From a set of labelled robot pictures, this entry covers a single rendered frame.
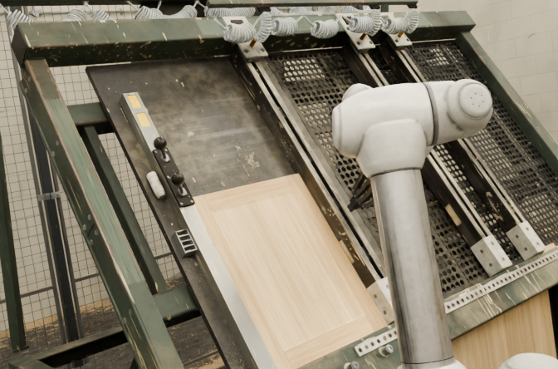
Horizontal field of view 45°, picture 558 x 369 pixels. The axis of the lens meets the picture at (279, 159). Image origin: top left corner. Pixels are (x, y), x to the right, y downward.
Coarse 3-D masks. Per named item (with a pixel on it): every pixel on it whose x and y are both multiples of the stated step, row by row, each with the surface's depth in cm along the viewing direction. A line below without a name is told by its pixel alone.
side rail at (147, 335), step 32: (32, 64) 194; (32, 96) 195; (64, 128) 186; (64, 160) 184; (96, 192) 178; (96, 224) 173; (96, 256) 177; (128, 256) 172; (128, 288) 166; (128, 320) 168; (160, 320) 165; (160, 352) 160
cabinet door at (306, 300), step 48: (240, 192) 206; (288, 192) 215; (240, 240) 195; (288, 240) 204; (336, 240) 212; (240, 288) 185; (288, 288) 193; (336, 288) 201; (288, 336) 184; (336, 336) 191
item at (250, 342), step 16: (128, 112) 204; (144, 112) 204; (144, 128) 200; (144, 144) 199; (160, 176) 194; (176, 208) 190; (192, 208) 191; (192, 224) 188; (208, 240) 187; (208, 256) 184; (208, 272) 182; (224, 272) 183; (224, 288) 180; (224, 304) 179; (240, 304) 180; (240, 320) 177; (240, 336) 175; (256, 336) 176; (256, 352) 173; (256, 368) 172; (272, 368) 173
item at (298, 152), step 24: (264, 24) 228; (240, 48) 233; (264, 48) 237; (240, 72) 238; (264, 72) 236; (264, 96) 230; (264, 120) 232; (288, 120) 228; (288, 144) 224; (312, 168) 219; (312, 192) 219; (336, 192) 218; (336, 216) 212; (360, 240) 211; (360, 264) 207; (384, 288) 202; (384, 312) 202
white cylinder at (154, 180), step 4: (152, 172) 193; (148, 176) 193; (152, 176) 193; (156, 176) 193; (152, 180) 192; (156, 180) 192; (152, 184) 192; (156, 184) 192; (160, 184) 192; (152, 188) 192; (156, 188) 191; (160, 188) 191; (156, 192) 191; (160, 192) 191; (164, 192) 192; (156, 196) 191; (160, 196) 191
